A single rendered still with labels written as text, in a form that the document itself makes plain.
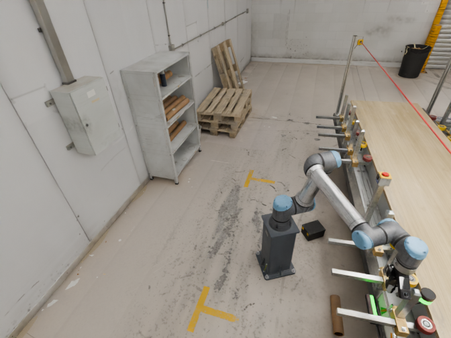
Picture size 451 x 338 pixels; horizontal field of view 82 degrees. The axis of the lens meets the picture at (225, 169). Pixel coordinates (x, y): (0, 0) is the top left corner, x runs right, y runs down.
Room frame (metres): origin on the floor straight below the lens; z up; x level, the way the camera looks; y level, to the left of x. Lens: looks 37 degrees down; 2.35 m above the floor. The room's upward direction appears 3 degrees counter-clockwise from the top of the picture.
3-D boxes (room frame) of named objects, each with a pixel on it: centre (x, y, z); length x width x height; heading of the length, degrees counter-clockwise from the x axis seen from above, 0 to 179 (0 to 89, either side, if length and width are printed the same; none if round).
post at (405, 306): (0.61, -0.88, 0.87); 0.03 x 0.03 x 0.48; 75
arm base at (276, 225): (1.50, -0.45, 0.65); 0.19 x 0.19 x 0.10
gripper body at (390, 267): (0.68, -0.82, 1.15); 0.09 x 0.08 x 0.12; 165
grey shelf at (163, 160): (3.30, 0.74, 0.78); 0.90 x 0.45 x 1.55; 161
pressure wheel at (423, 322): (0.54, -0.97, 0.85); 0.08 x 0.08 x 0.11
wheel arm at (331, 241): (1.08, -0.90, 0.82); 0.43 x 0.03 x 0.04; 75
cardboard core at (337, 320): (0.97, -0.86, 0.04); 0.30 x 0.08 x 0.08; 165
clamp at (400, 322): (0.58, -0.88, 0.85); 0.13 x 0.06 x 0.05; 165
